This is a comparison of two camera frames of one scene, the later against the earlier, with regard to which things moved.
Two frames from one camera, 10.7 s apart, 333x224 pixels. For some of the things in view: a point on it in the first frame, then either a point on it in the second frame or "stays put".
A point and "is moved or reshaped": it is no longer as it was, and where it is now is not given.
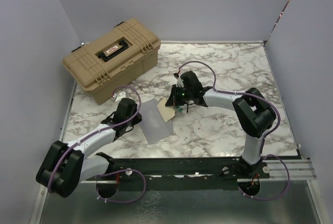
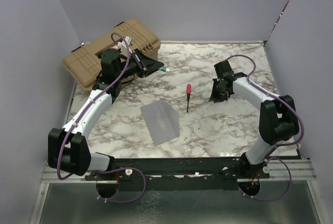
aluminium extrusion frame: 298,170 stays put
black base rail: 182,173 stays put
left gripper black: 138,119 → 145,64
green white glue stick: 180,109 → 165,70
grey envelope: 153,125 is moved or reshaped
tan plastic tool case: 101,65 stays put
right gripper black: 173,100 → 214,94
